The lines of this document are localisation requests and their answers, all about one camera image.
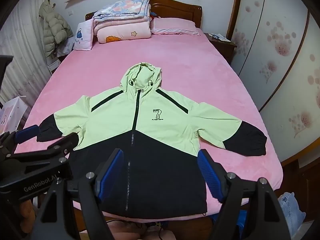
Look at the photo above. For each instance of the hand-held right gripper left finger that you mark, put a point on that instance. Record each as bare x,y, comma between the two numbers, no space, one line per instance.
111,175

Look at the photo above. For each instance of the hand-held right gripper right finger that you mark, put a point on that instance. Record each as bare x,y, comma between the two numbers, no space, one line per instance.
210,172

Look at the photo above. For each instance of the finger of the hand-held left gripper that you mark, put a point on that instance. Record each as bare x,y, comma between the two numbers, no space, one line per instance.
26,132
63,142

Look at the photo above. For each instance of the green and black hooded jacket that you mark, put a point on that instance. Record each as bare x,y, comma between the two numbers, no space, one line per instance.
112,120

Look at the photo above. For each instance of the blue plastic object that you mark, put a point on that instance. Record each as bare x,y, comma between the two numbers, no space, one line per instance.
243,222

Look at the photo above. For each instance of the white chair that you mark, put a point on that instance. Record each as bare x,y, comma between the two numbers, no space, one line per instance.
53,65

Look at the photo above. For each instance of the white patterned curtain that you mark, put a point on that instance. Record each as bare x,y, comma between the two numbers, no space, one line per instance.
22,55

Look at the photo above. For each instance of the blue jeans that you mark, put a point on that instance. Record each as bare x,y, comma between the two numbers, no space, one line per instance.
290,207

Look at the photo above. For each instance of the light grey garment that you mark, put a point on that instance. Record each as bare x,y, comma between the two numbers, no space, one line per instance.
65,47

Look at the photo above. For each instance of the white printed cushion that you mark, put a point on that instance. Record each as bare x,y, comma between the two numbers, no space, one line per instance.
83,36

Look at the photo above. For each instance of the beige puffer jacket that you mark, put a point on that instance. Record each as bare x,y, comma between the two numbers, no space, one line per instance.
53,25

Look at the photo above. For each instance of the wooden nightstand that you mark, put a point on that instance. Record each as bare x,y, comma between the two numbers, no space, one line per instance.
225,50

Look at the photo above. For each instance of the white paper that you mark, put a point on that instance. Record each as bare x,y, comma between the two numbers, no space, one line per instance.
223,38

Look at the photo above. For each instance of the floral sliding wardrobe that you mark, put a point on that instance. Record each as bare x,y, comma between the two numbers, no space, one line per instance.
282,55

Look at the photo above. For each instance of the folded floral quilt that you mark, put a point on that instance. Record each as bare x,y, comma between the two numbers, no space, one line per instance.
125,7

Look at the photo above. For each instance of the pink pillow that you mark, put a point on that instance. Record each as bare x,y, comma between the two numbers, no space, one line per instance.
172,25

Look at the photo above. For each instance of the wooden headboard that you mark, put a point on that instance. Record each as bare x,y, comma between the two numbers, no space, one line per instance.
175,7

